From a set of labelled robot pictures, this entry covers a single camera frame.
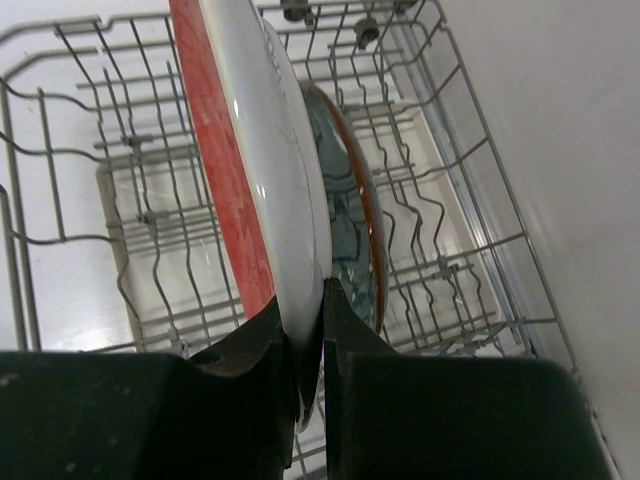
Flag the dark teal plate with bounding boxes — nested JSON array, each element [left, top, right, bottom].
[[301, 81, 389, 332]]

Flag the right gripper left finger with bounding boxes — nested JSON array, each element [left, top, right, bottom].
[[1, 302, 297, 479]]

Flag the grey wire dish rack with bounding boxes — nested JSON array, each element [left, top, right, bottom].
[[0, 0, 581, 480]]

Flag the red plate blue flower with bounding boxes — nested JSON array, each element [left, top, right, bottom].
[[170, 1, 332, 429]]

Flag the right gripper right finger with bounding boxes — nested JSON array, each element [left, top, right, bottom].
[[322, 279, 612, 479]]

